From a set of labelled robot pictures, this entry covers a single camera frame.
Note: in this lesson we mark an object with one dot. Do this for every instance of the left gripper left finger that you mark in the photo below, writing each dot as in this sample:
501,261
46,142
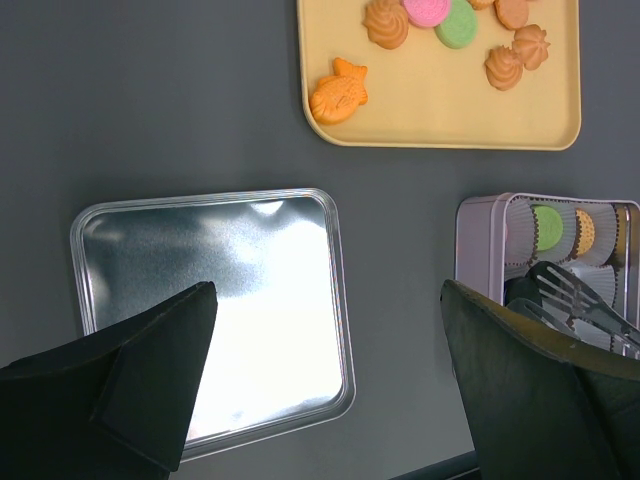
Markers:
115,404

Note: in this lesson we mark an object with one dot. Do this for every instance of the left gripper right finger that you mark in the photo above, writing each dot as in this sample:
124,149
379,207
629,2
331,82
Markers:
539,404

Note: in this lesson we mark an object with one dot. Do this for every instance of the metal tongs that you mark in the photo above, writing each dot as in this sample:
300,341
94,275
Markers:
572,307

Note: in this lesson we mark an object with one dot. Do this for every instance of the green sandwich cookie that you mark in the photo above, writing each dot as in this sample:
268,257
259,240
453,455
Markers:
460,27
550,227

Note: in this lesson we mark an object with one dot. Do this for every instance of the orange swirl cookie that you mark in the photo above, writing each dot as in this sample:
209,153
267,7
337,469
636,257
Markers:
531,46
387,23
503,68

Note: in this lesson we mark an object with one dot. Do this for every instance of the black sandwich cookie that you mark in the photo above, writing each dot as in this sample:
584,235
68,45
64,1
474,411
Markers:
522,288

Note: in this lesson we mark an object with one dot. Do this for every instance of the pink cookie tin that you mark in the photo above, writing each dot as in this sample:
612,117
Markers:
496,238

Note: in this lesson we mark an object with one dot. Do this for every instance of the yellow tray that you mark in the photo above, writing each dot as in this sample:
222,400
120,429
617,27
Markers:
426,95

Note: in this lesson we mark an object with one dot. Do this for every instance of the orange fish cookie front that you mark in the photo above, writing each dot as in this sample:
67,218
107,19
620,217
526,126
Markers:
337,97

